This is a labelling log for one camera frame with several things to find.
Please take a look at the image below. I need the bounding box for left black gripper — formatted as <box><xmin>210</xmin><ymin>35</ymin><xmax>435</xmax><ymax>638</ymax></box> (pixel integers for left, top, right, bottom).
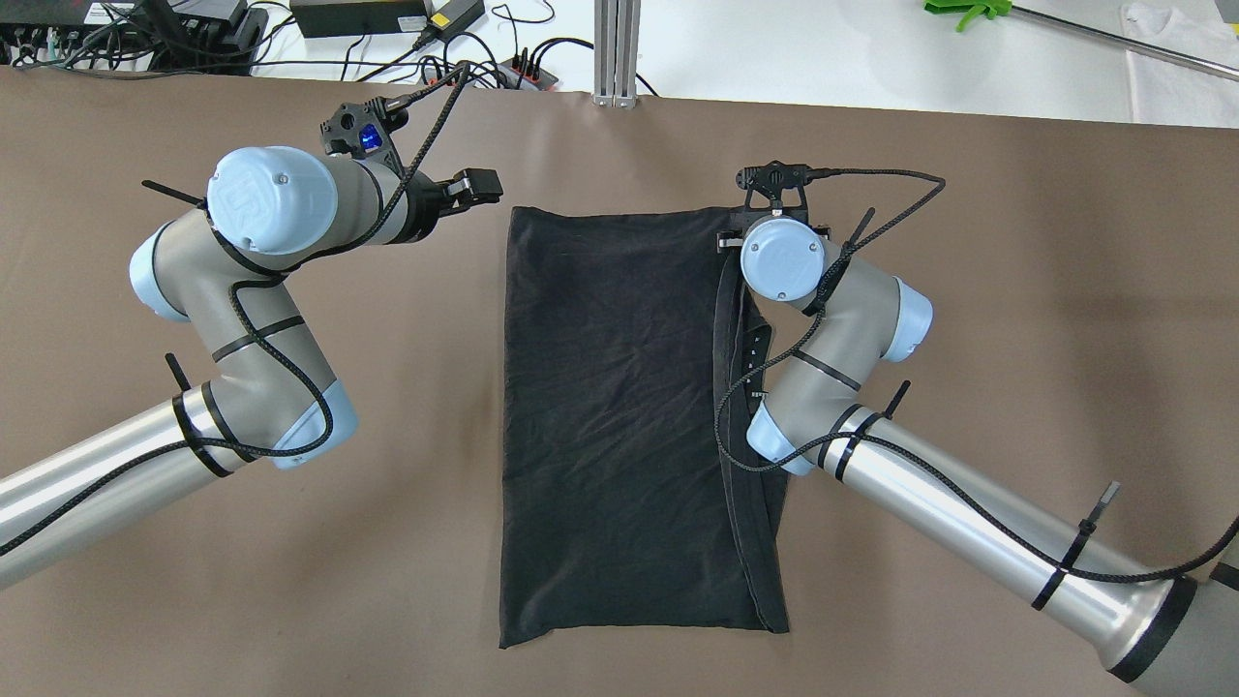
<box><xmin>401</xmin><ymin>168</ymin><xmax>504</xmax><ymax>243</ymax></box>

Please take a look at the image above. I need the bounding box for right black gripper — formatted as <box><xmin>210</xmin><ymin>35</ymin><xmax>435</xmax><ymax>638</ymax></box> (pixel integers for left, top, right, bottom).
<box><xmin>716</xmin><ymin>227</ymin><xmax>833</xmax><ymax>255</ymax></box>

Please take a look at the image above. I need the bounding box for black t-shirt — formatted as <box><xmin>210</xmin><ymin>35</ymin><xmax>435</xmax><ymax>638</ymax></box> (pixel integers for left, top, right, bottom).
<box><xmin>499</xmin><ymin>207</ymin><xmax>790</xmax><ymax>649</ymax></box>

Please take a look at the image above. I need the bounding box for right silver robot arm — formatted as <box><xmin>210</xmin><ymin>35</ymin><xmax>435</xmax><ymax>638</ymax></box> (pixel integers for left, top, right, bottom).
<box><xmin>756</xmin><ymin>222</ymin><xmax>1237</xmax><ymax>696</ymax></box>

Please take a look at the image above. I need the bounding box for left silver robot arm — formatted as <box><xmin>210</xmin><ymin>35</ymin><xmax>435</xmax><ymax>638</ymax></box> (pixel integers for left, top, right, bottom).
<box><xmin>2</xmin><ymin>147</ymin><xmax>503</xmax><ymax>591</ymax></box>

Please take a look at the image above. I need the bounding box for black power adapter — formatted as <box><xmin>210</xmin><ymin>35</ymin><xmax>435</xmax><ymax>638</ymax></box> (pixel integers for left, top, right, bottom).
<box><xmin>287</xmin><ymin>1</ymin><xmax>434</xmax><ymax>40</ymax></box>

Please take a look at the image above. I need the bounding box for white cloth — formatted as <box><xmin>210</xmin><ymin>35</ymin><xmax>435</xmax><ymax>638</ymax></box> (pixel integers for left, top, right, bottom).
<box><xmin>1121</xmin><ymin>2</ymin><xmax>1239</xmax><ymax>129</ymax></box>

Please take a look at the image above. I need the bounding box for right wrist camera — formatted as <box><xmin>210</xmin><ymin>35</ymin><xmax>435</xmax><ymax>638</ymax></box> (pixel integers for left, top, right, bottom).
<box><xmin>736</xmin><ymin>160</ymin><xmax>812</xmax><ymax>210</ymax></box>

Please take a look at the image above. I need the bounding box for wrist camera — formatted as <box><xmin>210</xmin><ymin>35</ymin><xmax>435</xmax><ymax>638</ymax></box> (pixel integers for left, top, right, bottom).
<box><xmin>736</xmin><ymin>160</ymin><xmax>812</xmax><ymax>210</ymax></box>
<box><xmin>321</xmin><ymin>97</ymin><xmax>408</xmax><ymax>175</ymax></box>

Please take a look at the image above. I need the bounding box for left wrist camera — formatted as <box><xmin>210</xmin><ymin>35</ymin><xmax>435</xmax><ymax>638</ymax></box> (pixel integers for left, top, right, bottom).
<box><xmin>321</xmin><ymin>97</ymin><xmax>408</xmax><ymax>175</ymax></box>

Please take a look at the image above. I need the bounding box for black braided left cable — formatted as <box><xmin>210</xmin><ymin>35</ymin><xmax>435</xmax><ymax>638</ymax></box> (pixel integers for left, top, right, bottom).
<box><xmin>0</xmin><ymin>63</ymin><xmax>475</xmax><ymax>558</ymax></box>

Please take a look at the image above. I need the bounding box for aluminium frame post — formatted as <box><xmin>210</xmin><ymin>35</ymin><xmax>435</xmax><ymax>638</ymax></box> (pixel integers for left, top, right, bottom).
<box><xmin>591</xmin><ymin>0</ymin><xmax>641</xmax><ymax>109</ymax></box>

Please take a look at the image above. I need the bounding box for black right cable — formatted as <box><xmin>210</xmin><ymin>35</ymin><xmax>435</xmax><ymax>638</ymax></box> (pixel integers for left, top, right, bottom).
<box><xmin>711</xmin><ymin>167</ymin><xmax>1239</xmax><ymax>584</ymax></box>

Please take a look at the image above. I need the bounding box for green handled tool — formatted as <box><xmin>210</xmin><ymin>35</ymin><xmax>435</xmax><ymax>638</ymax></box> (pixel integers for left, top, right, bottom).
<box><xmin>923</xmin><ymin>0</ymin><xmax>1014</xmax><ymax>33</ymax></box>

